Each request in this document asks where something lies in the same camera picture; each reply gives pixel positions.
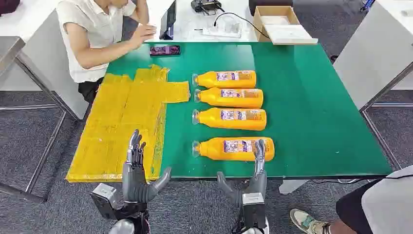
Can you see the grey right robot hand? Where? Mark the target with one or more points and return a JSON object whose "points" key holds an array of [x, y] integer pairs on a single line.
{"points": [[256, 185]]}

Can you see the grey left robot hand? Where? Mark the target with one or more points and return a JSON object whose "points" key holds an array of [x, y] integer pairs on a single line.
{"points": [[135, 184]]}

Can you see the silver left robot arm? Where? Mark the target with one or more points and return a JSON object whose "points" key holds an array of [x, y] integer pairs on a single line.
{"points": [[124, 227]]}

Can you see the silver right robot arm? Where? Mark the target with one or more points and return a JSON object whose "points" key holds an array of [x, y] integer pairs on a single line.
{"points": [[253, 221]]}

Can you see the work table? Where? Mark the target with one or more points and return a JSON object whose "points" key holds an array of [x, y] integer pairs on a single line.
{"points": [[292, 186]]}

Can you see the orange drink bottle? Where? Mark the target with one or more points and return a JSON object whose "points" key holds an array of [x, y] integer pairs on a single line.
{"points": [[213, 118], [213, 98], [213, 149], [209, 80]]}

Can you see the yellow sheet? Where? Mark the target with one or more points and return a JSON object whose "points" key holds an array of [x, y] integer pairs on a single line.
{"points": [[122, 113]]}

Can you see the green table mat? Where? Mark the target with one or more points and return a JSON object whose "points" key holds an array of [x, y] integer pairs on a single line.
{"points": [[306, 113]]}

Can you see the standing person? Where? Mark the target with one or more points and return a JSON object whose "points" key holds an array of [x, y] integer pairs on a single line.
{"points": [[387, 206]]}

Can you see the black smartphone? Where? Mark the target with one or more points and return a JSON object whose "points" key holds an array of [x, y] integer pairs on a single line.
{"points": [[165, 50]]}

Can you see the person's hand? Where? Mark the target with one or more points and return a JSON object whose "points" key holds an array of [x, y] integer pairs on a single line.
{"points": [[143, 34]]}

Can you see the white flat board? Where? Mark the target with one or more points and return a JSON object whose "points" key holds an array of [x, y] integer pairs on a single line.
{"points": [[290, 35]]}

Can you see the white power strip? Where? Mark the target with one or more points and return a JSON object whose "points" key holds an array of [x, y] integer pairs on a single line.
{"points": [[222, 31]]}

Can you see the seated person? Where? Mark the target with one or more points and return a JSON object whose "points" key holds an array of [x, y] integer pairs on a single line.
{"points": [[96, 29]]}

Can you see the brown cardboard box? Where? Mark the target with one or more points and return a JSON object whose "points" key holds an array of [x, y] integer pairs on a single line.
{"points": [[258, 22]]}

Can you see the white desk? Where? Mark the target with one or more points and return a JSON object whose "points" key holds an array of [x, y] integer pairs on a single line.
{"points": [[190, 29]]}

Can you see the white table with metal legs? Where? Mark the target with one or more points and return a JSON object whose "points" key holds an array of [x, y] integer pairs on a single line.
{"points": [[42, 48], [371, 48]]}

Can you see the black chair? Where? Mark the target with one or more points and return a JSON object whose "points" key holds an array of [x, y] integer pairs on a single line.
{"points": [[271, 2]]}

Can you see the black desk device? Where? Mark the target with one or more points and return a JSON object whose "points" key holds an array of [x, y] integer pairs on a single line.
{"points": [[206, 5]]}

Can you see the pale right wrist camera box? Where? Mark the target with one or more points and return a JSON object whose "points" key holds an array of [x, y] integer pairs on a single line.
{"points": [[254, 199]]}

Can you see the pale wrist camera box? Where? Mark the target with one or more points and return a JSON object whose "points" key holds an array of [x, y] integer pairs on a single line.
{"points": [[254, 199], [103, 197]]}

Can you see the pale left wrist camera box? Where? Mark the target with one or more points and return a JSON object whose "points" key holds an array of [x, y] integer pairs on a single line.
{"points": [[103, 197]]}

